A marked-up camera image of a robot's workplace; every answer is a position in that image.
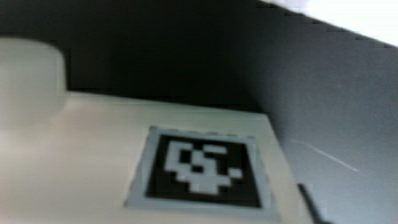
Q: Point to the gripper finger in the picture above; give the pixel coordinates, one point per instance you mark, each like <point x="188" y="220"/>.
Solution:
<point x="311" y="206"/>

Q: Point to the white front drawer box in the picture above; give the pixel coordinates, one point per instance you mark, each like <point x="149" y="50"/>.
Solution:
<point x="119" y="161"/>

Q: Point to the white front fence rail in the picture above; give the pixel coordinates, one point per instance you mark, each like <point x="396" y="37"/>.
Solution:
<point x="364" y="16"/>

